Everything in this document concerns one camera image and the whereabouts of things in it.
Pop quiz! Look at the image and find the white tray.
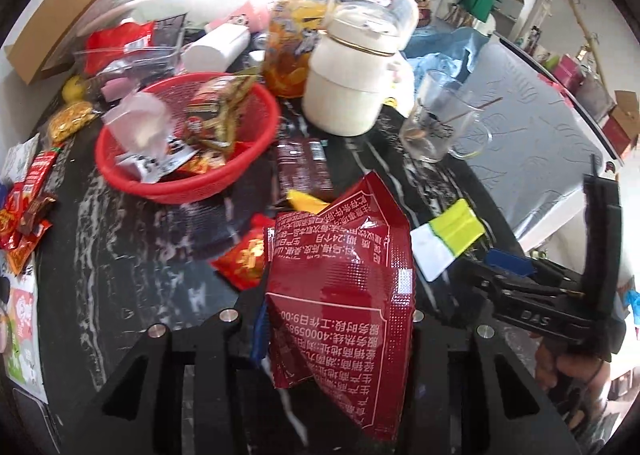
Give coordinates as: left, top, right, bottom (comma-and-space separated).
131, 0, 236, 23

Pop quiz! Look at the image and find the pink paper cup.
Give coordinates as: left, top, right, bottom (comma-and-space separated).
205, 0, 281, 33

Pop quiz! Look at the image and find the dark red snack bag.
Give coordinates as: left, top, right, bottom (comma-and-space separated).
264, 171, 418, 441

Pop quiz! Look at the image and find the white green snack packet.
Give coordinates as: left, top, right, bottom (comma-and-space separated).
0, 255, 50, 406

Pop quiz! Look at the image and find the glass mug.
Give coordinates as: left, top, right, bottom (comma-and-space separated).
399, 69, 493, 163

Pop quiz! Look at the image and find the small brown snack packet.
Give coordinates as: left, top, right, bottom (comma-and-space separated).
17, 192, 58, 236

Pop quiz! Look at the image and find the white grey packet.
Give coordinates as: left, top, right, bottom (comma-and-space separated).
0, 132, 41, 186

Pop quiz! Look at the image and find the clear plastic container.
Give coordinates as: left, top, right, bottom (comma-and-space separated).
74, 18, 188, 86

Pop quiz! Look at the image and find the yellow-cap iced tea bottle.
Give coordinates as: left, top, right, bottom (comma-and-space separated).
262, 0, 335, 98

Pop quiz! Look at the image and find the white cylinder cup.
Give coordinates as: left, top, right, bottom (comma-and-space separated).
181, 25, 252, 73

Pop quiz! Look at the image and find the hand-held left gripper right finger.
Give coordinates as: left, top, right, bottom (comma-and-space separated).
400, 310, 581, 455

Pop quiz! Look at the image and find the white red-print snack packet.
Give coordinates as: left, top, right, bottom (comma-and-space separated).
116, 135, 198, 184

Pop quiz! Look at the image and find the green tote bag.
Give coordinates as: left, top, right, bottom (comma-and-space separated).
457, 0, 501, 22

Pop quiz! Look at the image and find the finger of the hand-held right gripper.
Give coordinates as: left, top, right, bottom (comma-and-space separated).
450, 259, 507, 305
484, 248, 568, 287

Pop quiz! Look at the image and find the cardboard box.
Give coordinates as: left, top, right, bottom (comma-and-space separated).
4, 0, 141, 86

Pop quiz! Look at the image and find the person's right hand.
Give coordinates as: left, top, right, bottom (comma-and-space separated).
534, 330, 626, 431

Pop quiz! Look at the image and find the blue plastic bag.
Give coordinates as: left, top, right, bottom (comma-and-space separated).
402, 28, 496, 86

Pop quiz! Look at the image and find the white leaf-pattern chair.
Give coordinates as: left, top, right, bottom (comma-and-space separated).
450, 42, 623, 251

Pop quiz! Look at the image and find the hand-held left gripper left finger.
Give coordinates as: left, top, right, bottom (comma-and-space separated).
62, 285, 273, 455

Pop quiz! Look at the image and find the dark brown snack packet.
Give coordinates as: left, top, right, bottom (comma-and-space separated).
275, 136, 335, 203

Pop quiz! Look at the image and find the red orange snack packet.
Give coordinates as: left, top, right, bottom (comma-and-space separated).
210, 225, 275, 292

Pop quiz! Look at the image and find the brown yellow snack packet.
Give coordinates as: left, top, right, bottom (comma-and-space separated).
182, 75, 258, 161

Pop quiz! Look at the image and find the yellow lemon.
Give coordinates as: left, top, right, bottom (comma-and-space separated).
61, 75, 88, 103

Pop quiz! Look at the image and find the pink block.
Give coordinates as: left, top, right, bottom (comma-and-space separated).
100, 78, 135, 101

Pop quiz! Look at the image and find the white yellow-green sachet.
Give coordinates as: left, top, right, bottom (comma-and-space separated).
410, 198, 487, 282

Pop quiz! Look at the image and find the clear zip bag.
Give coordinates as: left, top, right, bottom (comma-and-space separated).
102, 90, 176, 158

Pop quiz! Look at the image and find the red plastic basket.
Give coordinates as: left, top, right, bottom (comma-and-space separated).
94, 72, 282, 206

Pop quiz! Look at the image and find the small yellow noodle packet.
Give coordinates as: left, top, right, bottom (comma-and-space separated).
47, 101, 101, 142

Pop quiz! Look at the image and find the long red snack packet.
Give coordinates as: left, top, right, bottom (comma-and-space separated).
20, 145, 66, 206

